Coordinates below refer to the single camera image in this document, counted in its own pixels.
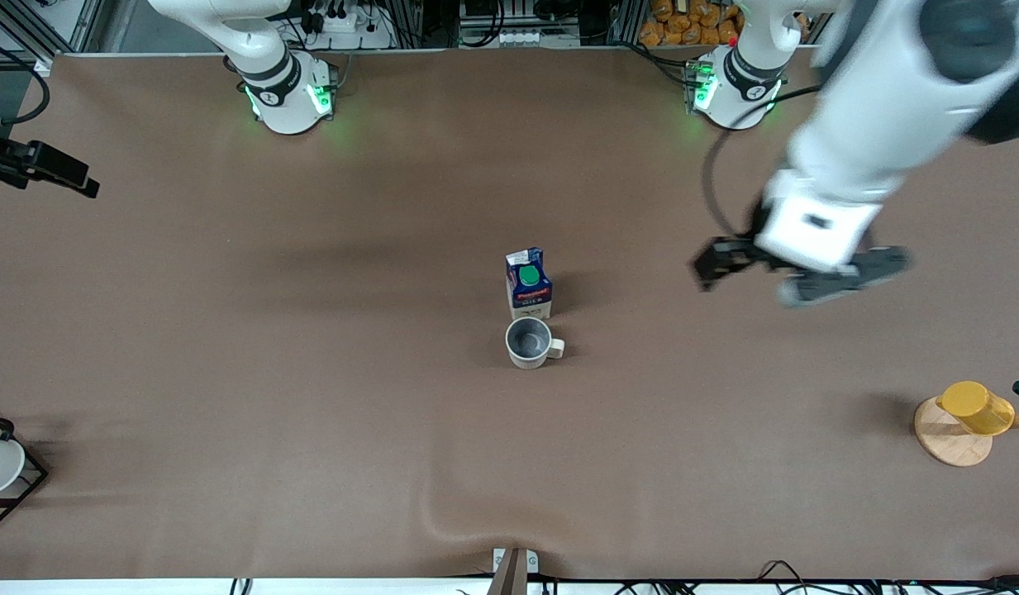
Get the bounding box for blue milk carton green cap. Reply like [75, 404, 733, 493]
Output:
[505, 246, 555, 321]

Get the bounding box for white ribbed mug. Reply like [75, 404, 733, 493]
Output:
[505, 317, 566, 370]

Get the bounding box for yellow cup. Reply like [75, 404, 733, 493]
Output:
[936, 380, 1016, 436]

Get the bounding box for wooden mug stand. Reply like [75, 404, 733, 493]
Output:
[914, 397, 1019, 468]

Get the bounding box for orange snack packs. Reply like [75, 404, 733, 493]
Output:
[639, 0, 743, 47]

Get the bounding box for brown table cloth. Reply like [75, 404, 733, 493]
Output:
[0, 45, 1019, 583]

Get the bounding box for long white power strip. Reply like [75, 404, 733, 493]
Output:
[499, 29, 581, 48]

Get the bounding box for white power strip with plugs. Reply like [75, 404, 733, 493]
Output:
[298, 0, 397, 50]

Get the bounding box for metal table clamp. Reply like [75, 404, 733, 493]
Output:
[491, 547, 540, 595]

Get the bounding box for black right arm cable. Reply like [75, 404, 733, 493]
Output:
[0, 31, 52, 126]

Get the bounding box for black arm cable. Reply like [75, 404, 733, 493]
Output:
[701, 83, 824, 240]
[0, 31, 52, 126]

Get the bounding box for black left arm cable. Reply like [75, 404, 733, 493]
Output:
[701, 83, 824, 240]

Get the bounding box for black wire rack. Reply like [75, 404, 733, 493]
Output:
[0, 401, 49, 534]

